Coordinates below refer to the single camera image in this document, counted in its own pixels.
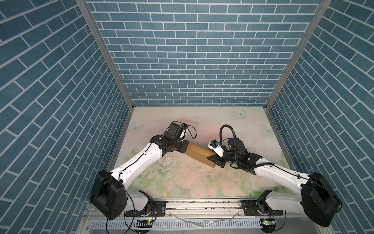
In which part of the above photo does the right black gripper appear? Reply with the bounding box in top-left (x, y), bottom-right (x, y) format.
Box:
top-left (206, 146), bottom-right (240, 168)

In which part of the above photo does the brown cardboard paper box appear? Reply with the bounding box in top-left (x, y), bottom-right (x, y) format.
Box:
top-left (185, 143), bottom-right (216, 168)

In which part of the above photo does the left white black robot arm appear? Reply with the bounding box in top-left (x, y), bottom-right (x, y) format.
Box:
top-left (90, 135), bottom-right (189, 220)

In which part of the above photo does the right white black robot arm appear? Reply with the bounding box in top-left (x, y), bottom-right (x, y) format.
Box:
top-left (208, 137), bottom-right (342, 227)

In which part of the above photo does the right green circuit board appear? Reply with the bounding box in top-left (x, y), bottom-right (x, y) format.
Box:
top-left (262, 219), bottom-right (276, 226)

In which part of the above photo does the green circuit board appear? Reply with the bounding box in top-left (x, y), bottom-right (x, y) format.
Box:
top-left (134, 220), bottom-right (153, 229)
top-left (262, 219), bottom-right (276, 226)

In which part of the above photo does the left green circuit board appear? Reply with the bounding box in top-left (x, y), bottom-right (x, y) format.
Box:
top-left (134, 220), bottom-right (153, 229)

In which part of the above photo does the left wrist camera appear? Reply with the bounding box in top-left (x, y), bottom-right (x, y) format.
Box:
top-left (167, 122), bottom-right (188, 141)

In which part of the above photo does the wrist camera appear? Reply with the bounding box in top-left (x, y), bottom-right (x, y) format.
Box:
top-left (208, 140), bottom-right (225, 158)
top-left (167, 122), bottom-right (188, 141)

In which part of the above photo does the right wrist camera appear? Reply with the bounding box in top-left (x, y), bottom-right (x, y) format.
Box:
top-left (208, 140), bottom-right (225, 158)

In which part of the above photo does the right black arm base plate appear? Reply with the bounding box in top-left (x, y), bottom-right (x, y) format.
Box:
top-left (240, 200), bottom-right (284, 216)

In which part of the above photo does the white slotted cable duct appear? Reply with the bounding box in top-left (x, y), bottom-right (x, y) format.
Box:
top-left (90, 220), bottom-right (263, 230)

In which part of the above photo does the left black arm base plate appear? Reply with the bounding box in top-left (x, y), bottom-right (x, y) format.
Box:
top-left (125, 200), bottom-right (167, 217)

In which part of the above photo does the aluminium front rail frame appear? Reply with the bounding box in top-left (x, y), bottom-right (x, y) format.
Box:
top-left (77, 198), bottom-right (333, 234)

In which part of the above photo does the left aluminium corner post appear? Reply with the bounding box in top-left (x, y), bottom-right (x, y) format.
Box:
top-left (76, 0), bottom-right (134, 111)

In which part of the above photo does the aluminium corner post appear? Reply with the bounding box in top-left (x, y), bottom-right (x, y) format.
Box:
top-left (265, 0), bottom-right (332, 113)
top-left (76, 0), bottom-right (134, 111)

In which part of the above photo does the right aluminium corner post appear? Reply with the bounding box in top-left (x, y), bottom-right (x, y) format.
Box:
top-left (265, 0), bottom-right (332, 113)

